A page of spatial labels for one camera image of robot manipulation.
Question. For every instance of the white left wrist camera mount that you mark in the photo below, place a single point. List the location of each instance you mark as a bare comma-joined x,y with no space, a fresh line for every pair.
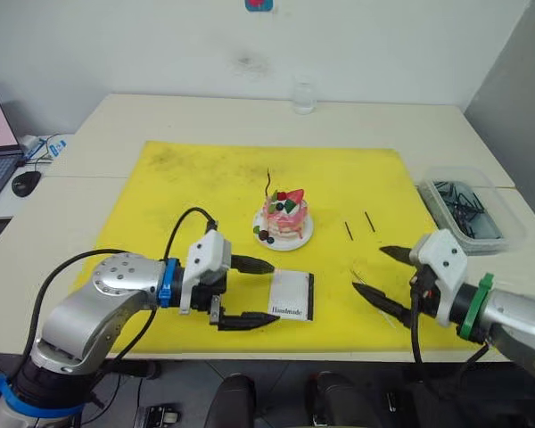
209,254

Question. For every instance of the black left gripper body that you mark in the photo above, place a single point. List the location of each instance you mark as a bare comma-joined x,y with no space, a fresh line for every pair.
207,290

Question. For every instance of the clear plastic container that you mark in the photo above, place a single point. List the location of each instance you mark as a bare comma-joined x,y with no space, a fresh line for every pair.
512,223

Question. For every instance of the white round plate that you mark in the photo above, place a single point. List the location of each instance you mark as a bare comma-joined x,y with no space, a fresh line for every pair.
301,238

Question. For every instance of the white matchbox with black striker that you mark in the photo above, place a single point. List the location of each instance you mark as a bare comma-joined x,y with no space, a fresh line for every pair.
290,290

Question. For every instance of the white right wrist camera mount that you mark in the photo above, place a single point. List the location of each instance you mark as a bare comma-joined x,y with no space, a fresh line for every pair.
446,263

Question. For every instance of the yellow mat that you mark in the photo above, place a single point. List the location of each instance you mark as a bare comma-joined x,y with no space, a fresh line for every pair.
196,191

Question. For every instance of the black computer mouse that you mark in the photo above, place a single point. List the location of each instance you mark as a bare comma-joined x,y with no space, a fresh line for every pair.
26,183

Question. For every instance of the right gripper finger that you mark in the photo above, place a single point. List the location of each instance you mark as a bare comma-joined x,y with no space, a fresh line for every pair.
397,254
379,298

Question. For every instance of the pink cake with fruit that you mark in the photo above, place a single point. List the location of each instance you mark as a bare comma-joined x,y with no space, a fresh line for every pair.
285,216

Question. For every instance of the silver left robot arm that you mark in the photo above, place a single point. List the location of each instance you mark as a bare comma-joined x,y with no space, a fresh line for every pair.
93,307

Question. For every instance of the blue and white packet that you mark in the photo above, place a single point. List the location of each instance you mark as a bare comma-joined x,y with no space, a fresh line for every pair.
42,147

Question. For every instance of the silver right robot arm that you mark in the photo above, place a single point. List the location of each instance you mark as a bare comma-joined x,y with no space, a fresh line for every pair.
512,321

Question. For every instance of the clear drinking glass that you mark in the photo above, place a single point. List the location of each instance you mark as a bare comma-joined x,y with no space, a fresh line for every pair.
304,96

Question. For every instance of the thin black stick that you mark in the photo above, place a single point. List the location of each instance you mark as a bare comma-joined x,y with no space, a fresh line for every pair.
349,230
370,221

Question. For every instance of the dark rounded shape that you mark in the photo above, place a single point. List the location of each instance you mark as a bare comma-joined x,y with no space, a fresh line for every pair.
232,401
339,401

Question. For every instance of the thin dark curly candle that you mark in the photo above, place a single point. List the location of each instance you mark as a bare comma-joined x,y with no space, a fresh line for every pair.
268,180

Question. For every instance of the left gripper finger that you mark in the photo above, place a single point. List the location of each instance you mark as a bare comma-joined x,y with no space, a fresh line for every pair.
254,265
249,322

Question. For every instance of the green right wrist clamp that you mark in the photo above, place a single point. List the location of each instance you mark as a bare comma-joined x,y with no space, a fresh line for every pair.
474,312

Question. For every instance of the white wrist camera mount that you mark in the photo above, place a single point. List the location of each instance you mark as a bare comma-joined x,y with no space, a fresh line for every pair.
209,254
446,263

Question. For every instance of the blue left wrist clamp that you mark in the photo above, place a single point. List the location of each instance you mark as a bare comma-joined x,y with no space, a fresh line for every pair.
167,285

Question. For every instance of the red and blue wall sticker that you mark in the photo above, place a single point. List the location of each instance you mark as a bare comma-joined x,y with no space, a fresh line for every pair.
258,4

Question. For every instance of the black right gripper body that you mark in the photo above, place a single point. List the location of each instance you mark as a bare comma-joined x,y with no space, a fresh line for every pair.
425,290

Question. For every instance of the small dark berry cluster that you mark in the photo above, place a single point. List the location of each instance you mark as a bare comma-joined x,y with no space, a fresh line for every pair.
264,235

